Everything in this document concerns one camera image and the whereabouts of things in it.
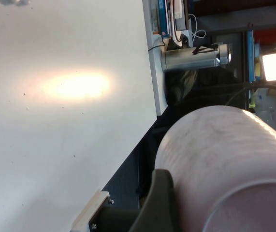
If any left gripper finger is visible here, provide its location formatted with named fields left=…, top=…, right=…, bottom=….
left=128, top=169, right=181, bottom=232

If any pink plastic cup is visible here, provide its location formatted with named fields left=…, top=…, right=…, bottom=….
left=154, top=105, right=276, bottom=232

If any light wooden block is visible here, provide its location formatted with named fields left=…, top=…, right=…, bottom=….
left=72, top=190, right=111, bottom=232

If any silver thermos bottle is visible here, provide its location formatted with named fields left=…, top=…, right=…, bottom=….
left=160, top=43, right=232, bottom=73

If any red object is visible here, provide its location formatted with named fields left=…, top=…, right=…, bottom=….
left=253, top=27, right=276, bottom=46

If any black metal bracket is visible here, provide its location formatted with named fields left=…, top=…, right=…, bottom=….
left=88, top=197, right=142, bottom=232

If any blue frame strip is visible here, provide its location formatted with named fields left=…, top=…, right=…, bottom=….
left=247, top=30, right=256, bottom=84

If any white cable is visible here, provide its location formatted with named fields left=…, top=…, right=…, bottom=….
left=188, top=14, right=206, bottom=43

